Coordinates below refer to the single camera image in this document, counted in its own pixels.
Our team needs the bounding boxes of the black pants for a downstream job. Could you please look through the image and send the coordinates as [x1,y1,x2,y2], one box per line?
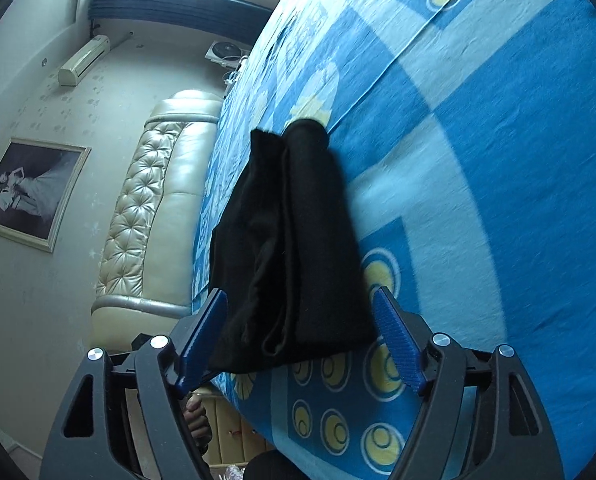
[209,119,377,374]

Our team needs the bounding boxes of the person's hand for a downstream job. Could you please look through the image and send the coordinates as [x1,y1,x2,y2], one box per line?
[183,393,212,455]

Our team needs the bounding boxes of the cream tufted leather headboard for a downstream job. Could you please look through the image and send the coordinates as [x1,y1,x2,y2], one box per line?
[91,90,223,352]

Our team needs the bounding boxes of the blue patterned bed cover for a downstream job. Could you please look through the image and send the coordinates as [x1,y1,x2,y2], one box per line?
[191,0,596,478]

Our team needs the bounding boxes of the white desk fan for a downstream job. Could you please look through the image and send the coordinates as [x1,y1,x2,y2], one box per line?
[205,41,249,70]

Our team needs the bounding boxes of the blue left curtain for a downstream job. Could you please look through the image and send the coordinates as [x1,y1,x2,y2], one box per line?
[88,0,272,46]

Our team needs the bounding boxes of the framed wall photo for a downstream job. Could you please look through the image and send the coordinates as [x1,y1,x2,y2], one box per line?
[0,138,91,254]

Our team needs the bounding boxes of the white wall air conditioner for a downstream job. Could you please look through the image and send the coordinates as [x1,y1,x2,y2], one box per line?
[58,35,110,88]

